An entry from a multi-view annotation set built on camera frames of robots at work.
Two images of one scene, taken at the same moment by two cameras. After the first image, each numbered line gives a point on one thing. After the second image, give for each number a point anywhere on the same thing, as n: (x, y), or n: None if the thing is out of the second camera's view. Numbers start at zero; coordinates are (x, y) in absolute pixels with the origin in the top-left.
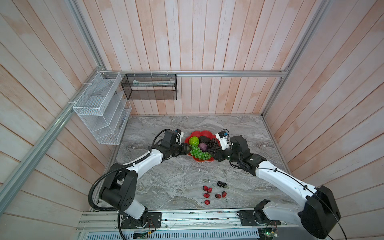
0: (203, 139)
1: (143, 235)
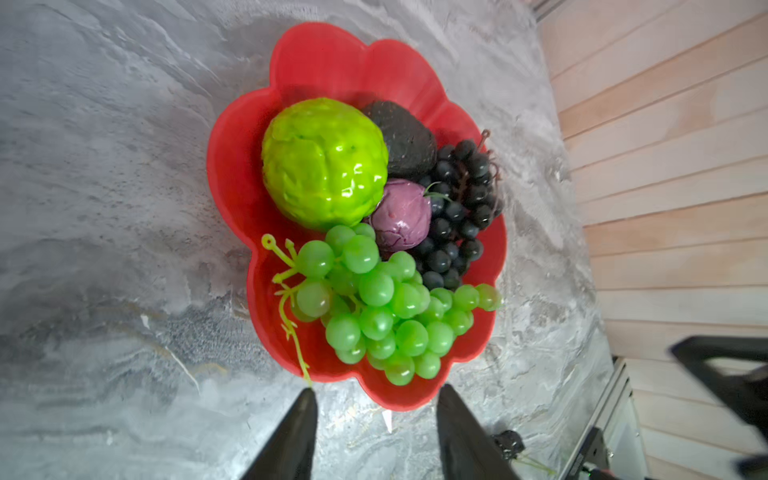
0: (411, 150)
1: None
